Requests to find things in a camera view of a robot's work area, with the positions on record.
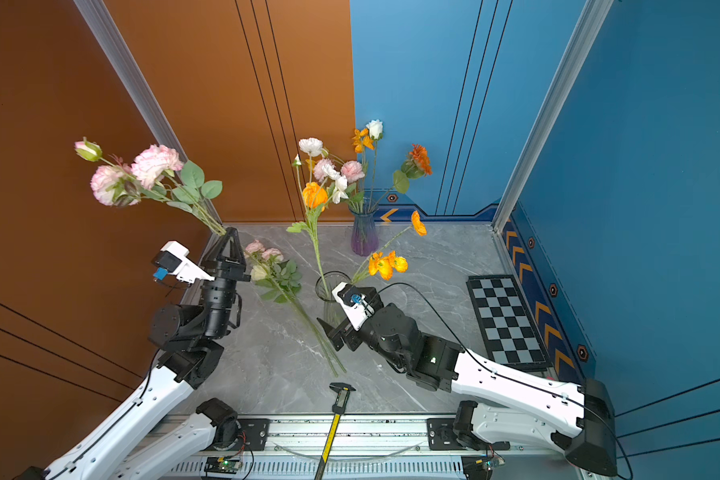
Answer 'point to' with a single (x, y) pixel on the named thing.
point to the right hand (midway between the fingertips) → (333, 304)
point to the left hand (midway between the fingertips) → (236, 229)
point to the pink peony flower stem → (351, 172)
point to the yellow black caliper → (338, 409)
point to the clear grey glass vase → (324, 286)
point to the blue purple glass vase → (364, 238)
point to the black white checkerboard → (508, 330)
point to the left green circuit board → (229, 465)
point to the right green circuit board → (493, 462)
